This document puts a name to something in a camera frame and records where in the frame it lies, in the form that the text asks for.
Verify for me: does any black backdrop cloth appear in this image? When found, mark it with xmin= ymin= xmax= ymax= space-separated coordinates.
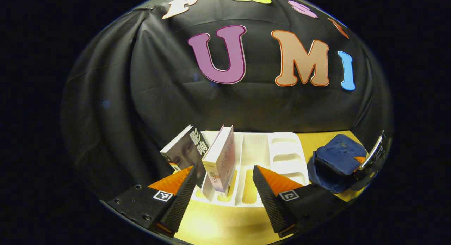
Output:
xmin=60 ymin=0 xmax=393 ymax=203

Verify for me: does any black portrait book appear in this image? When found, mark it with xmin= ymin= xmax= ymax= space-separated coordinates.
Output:
xmin=160 ymin=124 xmax=210 ymax=189

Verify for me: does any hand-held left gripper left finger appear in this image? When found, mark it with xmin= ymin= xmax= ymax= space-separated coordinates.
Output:
xmin=107 ymin=165 xmax=198 ymax=237

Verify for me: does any blue schoolbag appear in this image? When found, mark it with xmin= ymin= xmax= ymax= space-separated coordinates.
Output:
xmin=307 ymin=133 xmax=369 ymax=194

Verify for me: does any white plastic bookshelf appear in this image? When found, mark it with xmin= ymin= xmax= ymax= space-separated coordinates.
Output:
xmin=192 ymin=131 xmax=310 ymax=207

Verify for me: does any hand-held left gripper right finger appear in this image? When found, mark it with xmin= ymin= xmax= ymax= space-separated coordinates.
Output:
xmin=252 ymin=165 xmax=349 ymax=238

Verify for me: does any pink book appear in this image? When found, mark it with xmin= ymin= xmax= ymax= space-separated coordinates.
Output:
xmin=202 ymin=125 xmax=236 ymax=197

